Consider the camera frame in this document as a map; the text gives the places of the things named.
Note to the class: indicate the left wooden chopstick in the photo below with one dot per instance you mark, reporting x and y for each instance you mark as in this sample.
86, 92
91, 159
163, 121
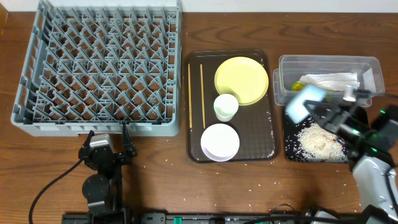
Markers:
189, 97

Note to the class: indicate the white shallow bowl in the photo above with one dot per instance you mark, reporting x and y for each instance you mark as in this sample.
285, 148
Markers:
220, 142

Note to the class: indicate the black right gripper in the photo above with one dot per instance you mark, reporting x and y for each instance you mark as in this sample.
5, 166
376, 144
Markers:
334, 119

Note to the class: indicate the dark brown serving tray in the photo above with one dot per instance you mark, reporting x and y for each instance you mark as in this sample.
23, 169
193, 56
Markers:
255, 124

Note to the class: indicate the black waste tray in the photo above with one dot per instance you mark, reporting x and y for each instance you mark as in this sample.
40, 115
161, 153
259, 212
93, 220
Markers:
290, 132

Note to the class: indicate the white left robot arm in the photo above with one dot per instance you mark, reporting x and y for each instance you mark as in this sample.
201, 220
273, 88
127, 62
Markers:
104, 190

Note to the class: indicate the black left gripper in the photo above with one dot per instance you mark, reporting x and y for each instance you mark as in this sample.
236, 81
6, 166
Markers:
123, 157

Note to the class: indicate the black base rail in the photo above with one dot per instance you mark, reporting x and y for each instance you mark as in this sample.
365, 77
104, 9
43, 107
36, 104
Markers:
161, 218

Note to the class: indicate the light blue bowl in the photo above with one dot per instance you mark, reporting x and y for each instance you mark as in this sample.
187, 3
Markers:
296, 109

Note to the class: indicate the right wooden chopstick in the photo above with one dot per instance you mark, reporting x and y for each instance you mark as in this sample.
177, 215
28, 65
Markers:
202, 97

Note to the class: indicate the wooden chopstick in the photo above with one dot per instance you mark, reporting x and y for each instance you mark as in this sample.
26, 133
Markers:
202, 97
189, 97

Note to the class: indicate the white plastic cup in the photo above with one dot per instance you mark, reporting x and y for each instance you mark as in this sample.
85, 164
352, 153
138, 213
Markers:
225, 107

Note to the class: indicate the crumpled white napkin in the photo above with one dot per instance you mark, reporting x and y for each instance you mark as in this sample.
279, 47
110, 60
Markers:
331, 81

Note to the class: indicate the yellow round plate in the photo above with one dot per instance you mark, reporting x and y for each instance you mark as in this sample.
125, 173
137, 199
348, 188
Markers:
242, 77

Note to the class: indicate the clear plastic waste bin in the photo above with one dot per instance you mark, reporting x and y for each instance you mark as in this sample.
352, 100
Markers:
292, 67

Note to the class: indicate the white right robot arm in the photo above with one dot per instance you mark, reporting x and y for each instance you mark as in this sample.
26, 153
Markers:
369, 159

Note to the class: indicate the pile of rice waste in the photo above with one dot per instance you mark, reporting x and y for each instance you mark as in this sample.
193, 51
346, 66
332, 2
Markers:
317, 145

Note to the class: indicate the yellow green wrapper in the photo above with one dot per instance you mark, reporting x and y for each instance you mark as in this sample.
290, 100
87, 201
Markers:
298, 86

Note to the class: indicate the grey plastic dish rack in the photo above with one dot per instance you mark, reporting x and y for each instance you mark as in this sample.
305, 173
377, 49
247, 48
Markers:
102, 68

